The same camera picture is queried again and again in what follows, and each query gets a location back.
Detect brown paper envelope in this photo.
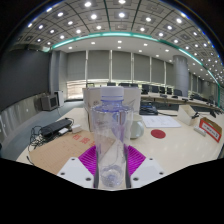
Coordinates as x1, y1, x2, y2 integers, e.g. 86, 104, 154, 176
31, 129, 116, 175

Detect group of ceiling lights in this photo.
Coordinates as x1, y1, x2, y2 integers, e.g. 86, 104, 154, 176
26, 0, 224, 78

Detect flat round red coaster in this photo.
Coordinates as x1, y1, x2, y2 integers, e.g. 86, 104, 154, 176
150, 128, 167, 140

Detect black pouch bag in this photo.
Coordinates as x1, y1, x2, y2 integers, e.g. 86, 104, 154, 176
139, 101, 159, 116

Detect open red-sided cardboard box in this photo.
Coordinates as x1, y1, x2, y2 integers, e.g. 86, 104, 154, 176
198, 116, 223, 144

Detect clear plastic water bottle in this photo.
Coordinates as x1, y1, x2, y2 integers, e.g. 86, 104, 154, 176
91, 86, 135, 190

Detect grey boxy monitor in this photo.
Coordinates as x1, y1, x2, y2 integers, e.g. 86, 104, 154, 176
40, 94, 60, 112

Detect white ceramic mug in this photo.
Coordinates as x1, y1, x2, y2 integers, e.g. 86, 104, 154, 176
129, 114, 146, 140

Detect small open white box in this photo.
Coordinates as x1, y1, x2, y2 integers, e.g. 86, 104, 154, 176
176, 104, 200, 127

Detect white charger block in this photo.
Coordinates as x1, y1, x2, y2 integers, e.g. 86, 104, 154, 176
70, 123, 83, 134

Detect large white cardboard box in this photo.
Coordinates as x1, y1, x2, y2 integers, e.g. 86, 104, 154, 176
82, 86, 142, 133

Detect white remote control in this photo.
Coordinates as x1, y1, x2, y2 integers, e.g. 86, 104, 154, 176
193, 125, 208, 137

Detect black power adapter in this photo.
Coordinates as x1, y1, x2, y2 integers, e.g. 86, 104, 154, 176
39, 118, 73, 138

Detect white printed paper sheet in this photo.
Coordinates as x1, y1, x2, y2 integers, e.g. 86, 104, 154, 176
141, 114, 182, 129

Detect long curved conference desk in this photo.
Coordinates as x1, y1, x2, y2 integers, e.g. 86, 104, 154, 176
139, 91, 224, 113

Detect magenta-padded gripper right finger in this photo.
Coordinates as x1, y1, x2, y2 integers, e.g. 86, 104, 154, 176
125, 145, 166, 189

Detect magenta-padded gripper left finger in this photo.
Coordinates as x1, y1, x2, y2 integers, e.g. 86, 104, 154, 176
57, 145, 100, 189

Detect tangled black cable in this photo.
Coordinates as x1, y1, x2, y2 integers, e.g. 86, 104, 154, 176
28, 124, 45, 152

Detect row of black office chairs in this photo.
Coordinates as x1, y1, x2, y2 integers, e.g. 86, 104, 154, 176
106, 81, 221, 101

